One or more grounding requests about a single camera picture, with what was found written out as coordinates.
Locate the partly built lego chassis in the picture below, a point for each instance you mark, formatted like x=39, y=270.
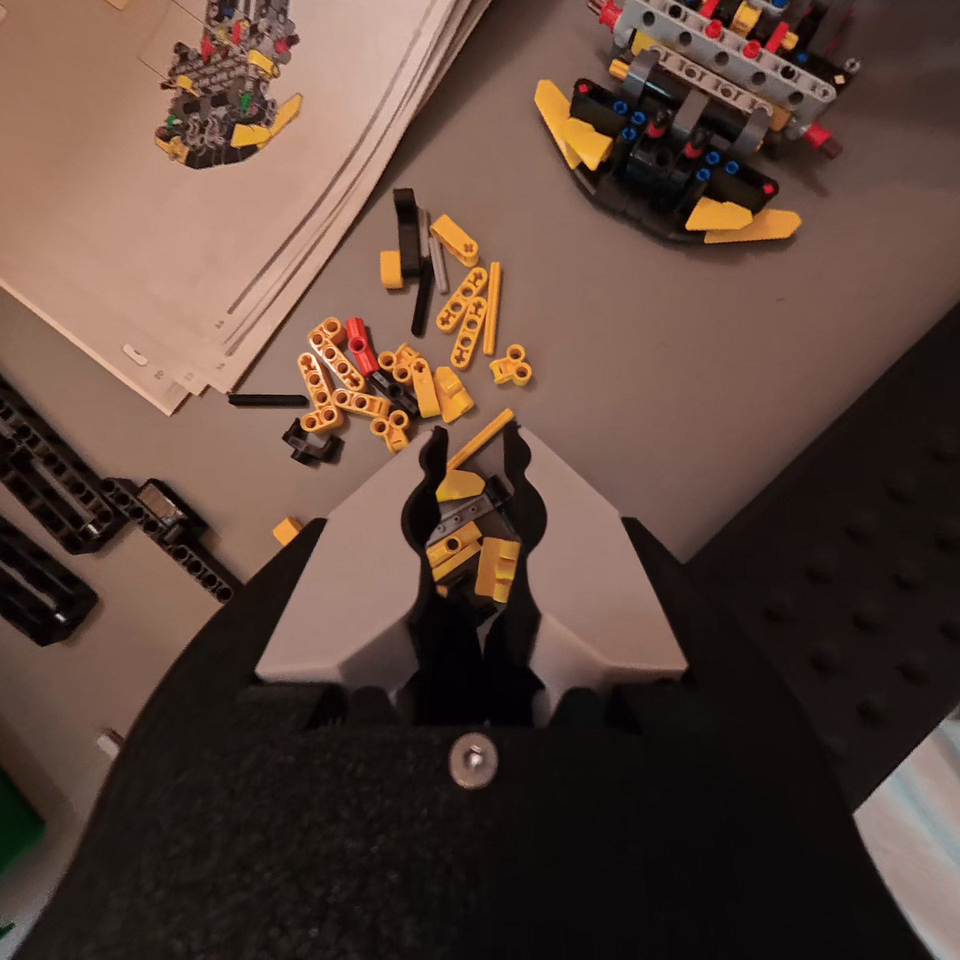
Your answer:
x=675, y=135

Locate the lego instruction booklet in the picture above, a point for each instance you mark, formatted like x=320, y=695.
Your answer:
x=112, y=225

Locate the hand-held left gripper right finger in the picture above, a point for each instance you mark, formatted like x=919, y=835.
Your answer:
x=600, y=600

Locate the black long lego beam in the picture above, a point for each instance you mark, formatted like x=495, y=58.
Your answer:
x=180, y=532

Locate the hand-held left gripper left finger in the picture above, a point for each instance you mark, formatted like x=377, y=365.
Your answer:
x=345, y=600

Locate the pile of yellow Lego pieces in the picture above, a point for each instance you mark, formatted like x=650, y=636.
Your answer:
x=435, y=390

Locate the black dimpled cloth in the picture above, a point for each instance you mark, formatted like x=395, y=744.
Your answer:
x=847, y=562

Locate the black lego frame piece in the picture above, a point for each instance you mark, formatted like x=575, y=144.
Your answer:
x=52, y=487
x=37, y=592

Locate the green plastic bin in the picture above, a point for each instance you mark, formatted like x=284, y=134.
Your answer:
x=15, y=825

